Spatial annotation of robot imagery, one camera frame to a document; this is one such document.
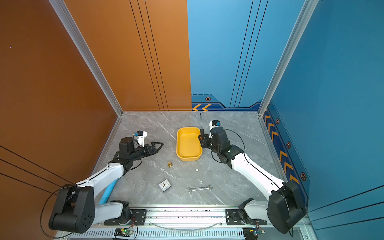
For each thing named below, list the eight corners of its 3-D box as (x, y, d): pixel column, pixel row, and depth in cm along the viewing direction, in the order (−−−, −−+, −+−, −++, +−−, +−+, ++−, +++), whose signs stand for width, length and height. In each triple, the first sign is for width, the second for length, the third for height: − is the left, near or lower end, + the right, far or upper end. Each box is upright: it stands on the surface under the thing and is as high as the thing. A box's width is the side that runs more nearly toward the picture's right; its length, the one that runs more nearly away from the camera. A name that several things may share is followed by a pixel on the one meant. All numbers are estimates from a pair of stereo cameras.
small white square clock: (162, 192, 83) (161, 191, 81) (159, 186, 85) (158, 184, 83) (171, 186, 85) (170, 184, 83) (167, 180, 87) (166, 178, 85)
